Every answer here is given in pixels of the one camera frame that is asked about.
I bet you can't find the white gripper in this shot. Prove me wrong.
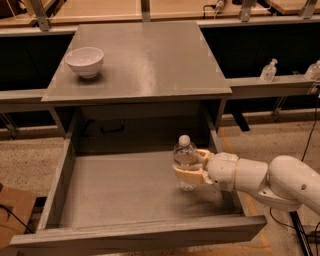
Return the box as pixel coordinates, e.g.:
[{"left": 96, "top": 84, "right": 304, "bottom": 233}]
[{"left": 173, "top": 149, "right": 239, "bottom": 192}]

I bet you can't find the clear plastic water bottle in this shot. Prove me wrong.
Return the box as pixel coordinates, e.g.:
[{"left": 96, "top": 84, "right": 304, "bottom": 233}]
[{"left": 172, "top": 134, "right": 200, "bottom": 192}]

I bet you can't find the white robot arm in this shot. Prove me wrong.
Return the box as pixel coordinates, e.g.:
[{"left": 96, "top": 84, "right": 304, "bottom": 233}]
[{"left": 173, "top": 150, "right": 320, "bottom": 215}]

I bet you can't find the open grey top drawer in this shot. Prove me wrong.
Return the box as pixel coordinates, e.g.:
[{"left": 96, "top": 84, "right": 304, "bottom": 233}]
[{"left": 11, "top": 132, "right": 266, "bottom": 256}]

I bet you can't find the clear soap dispenser bottle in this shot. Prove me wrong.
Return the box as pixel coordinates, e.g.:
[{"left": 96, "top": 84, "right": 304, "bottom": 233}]
[{"left": 260, "top": 58, "right": 278, "bottom": 82}]

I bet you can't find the grey cabinet with top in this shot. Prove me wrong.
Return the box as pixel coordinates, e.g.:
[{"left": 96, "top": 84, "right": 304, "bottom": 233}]
[{"left": 43, "top": 22, "right": 231, "bottom": 155}]

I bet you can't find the white ceramic bowl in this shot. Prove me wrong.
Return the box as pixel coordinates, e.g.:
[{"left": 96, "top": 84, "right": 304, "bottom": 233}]
[{"left": 64, "top": 47, "right": 104, "bottom": 78}]

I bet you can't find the brown cardboard box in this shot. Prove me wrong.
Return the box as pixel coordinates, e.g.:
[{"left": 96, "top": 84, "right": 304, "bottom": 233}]
[{"left": 0, "top": 185, "right": 37, "bottom": 249}]

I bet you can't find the grey metal rail shelf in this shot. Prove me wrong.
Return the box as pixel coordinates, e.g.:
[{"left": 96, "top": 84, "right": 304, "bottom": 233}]
[{"left": 0, "top": 75, "right": 320, "bottom": 113}]

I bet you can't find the black drawer handle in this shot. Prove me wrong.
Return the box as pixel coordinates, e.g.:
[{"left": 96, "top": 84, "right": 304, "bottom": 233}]
[{"left": 83, "top": 120, "right": 124, "bottom": 137}]

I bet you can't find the black cable on floor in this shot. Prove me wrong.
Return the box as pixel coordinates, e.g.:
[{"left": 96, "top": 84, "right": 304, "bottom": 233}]
[{"left": 268, "top": 96, "right": 320, "bottom": 234}]

